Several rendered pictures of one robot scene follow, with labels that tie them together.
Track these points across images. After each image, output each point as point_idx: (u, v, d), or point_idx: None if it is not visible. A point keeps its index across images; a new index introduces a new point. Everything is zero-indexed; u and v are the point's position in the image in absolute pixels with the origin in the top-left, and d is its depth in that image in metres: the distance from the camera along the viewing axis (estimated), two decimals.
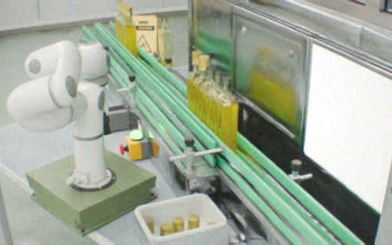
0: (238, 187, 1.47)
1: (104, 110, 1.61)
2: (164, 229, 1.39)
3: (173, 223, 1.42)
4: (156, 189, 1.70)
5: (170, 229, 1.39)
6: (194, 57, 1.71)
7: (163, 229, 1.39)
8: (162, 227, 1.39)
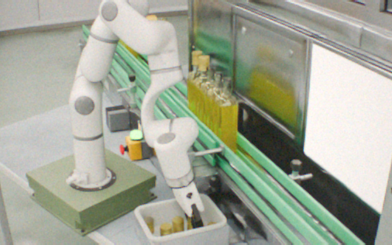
0: (238, 187, 1.47)
1: None
2: (164, 229, 1.39)
3: (173, 223, 1.42)
4: (156, 189, 1.70)
5: (170, 229, 1.39)
6: (194, 57, 1.71)
7: (163, 229, 1.39)
8: (162, 227, 1.39)
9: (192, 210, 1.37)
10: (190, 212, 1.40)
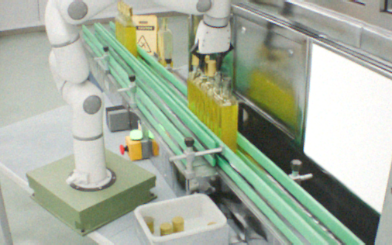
0: (238, 187, 1.47)
1: (198, 46, 1.55)
2: (164, 229, 1.39)
3: (173, 223, 1.42)
4: (156, 189, 1.70)
5: (170, 229, 1.39)
6: (194, 57, 1.71)
7: (163, 229, 1.39)
8: (162, 227, 1.39)
9: (228, 42, 1.59)
10: (221, 50, 1.60)
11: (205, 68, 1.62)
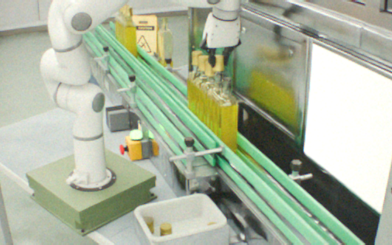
0: (238, 187, 1.47)
1: (207, 39, 1.49)
2: (164, 229, 1.39)
3: (222, 59, 1.55)
4: (156, 189, 1.70)
5: (170, 229, 1.39)
6: (194, 57, 1.71)
7: (163, 229, 1.39)
8: (162, 227, 1.39)
9: (236, 37, 1.52)
10: (228, 44, 1.53)
11: (205, 68, 1.62)
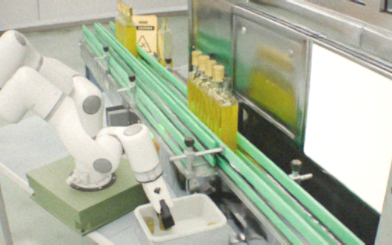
0: (238, 187, 1.47)
1: None
2: None
3: (222, 70, 1.56)
4: None
5: None
6: (194, 57, 1.71)
7: None
8: None
9: (161, 206, 1.31)
10: (160, 208, 1.34)
11: (205, 68, 1.62)
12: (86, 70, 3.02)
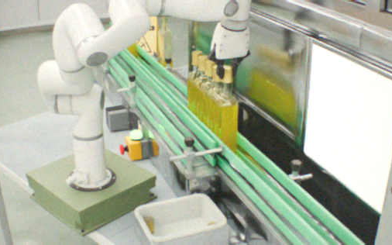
0: (238, 187, 1.47)
1: (215, 50, 1.44)
2: (232, 67, 1.51)
3: None
4: (156, 189, 1.70)
5: (230, 66, 1.52)
6: (194, 57, 1.71)
7: (232, 67, 1.51)
8: (229, 67, 1.50)
9: (245, 47, 1.48)
10: (238, 55, 1.49)
11: (205, 68, 1.62)
12: None
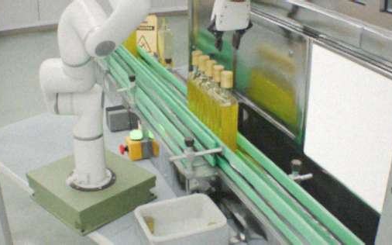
0: (238, 187, 1.47)
1: (215, 22, 1.41)
2: (232, 72, 1.52)
3: (222, 70, 1.56)
4: (156, 189, 1.70)
5: (230, 71, 1.53)
6: (194, 57, 1.71)
7: (232, 73, 1.52)
8: (229, 73, 1.51)
9: (247, 18, 1.45)
10: (239, 27, 1.46)
11: (205, 68, 1.62)
12: None
